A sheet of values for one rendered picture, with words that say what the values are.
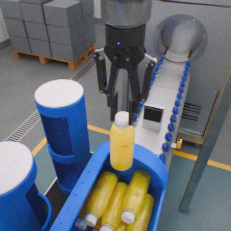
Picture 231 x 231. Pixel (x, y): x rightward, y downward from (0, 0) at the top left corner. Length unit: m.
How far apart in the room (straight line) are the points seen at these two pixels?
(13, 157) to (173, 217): 1.39
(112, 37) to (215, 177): 2.05
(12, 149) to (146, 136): 0.65
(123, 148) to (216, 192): 1.74
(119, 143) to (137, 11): 0.32
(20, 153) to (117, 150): 0.56
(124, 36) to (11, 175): 0.74
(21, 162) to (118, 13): 0.77
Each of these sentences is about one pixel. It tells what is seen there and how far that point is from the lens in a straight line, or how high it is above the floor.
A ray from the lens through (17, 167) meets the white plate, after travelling 1.02.
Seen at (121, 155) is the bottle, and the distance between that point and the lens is 0.62.
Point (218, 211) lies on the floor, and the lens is 2.18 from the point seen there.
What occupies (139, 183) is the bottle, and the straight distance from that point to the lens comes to 0.80.
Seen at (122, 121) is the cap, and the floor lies 1.42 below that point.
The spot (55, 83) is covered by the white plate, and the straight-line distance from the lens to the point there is 1.46.
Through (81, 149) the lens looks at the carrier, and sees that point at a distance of 1.53.
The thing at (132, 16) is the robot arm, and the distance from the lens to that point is 0.41.
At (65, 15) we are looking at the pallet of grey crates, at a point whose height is 0.82.
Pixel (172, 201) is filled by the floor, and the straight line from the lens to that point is 2.11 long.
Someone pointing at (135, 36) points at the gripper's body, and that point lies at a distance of 0.43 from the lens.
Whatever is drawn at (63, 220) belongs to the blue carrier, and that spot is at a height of 1.20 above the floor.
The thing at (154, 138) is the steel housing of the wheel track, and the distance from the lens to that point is 1.22.
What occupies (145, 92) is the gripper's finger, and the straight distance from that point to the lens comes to 0.49.
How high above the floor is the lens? 1.79
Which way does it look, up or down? 41 degrees down
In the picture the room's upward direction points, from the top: straight up
